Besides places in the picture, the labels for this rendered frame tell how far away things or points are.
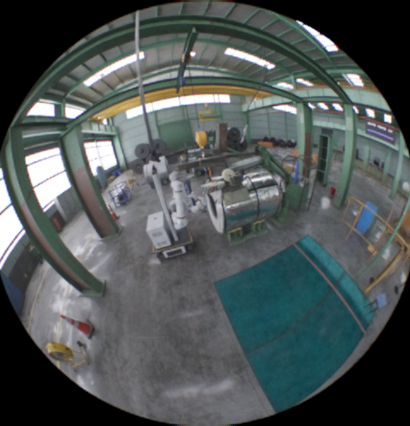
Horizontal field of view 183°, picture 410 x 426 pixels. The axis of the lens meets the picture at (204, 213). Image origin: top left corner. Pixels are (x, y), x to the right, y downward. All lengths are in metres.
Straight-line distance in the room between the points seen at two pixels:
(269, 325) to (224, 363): 0.84
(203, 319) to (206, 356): 0.64
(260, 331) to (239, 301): 0.63
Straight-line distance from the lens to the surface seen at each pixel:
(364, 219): 4.74
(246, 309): 2.20
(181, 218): 2.04
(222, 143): 1.30
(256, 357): 2.20
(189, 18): 2.28
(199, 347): 2.17
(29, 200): 2.76
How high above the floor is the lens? 2.14
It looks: 33 degrees down
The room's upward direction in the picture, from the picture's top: 10 degrees counter-clockwise
